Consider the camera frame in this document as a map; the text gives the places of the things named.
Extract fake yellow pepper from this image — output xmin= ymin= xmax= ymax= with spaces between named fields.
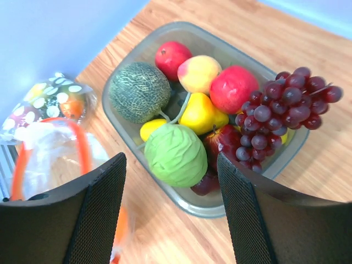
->
xmin=178 ymin=92 xmax=229 ymax=135

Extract clear zip bag orange seal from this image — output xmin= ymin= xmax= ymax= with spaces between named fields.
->
xmin=10 ymin=117 xmax=133 ymax=264

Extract fake red pomegranate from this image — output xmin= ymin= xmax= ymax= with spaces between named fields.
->
xmin=209 ymin=65 xmax=259 ymax=114

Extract fake yellow lemon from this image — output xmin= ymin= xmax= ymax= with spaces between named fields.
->
xmin=281 ymin=129 xmax=289 ymax=145

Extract left zip bag with food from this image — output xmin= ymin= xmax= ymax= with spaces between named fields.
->
xmin=1 ymin=73 xmax=97 ymax=145

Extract fake peach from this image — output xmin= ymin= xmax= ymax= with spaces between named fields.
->
xmin=177 ymin=55 xmax=222 ymax=95

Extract fake dark plum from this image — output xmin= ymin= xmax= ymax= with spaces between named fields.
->
xmin=190 ymin=168 xmax=220 ymax=196

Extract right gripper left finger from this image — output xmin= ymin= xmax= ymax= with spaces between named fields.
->
xmin=1 ymin=153 xmax=127 ymax=263

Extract fake purple grapes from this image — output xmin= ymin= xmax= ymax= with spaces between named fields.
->
xmin=235 ymin=67 xmax=343 ymax=172

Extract fake orange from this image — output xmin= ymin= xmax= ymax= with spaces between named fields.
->
xmin=110 ymin=206 xmax=130 ymax=263

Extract fake yellow banana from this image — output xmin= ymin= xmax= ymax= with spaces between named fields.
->
xmin=140 ymin=119 xmax=167 ymax=142

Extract fake dark red apple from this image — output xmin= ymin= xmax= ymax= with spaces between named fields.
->
xmin=203 ymin=124 xmax=242 ymax=171

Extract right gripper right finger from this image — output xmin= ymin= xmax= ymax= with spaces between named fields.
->
xmin=217 ymin=153 xmax=351 ymax=263

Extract fake green cabbage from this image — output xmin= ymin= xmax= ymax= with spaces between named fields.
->
xmin=144 ymin=123 xmax=208 ymax=188

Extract grey plastic fruit bowl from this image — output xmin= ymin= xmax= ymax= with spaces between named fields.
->
xmin=101 ymin=21 xmax=310 ymax=219

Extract fake green melon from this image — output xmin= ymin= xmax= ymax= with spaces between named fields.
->
xmin=108 ymin=62 xmax=172 ymax=124

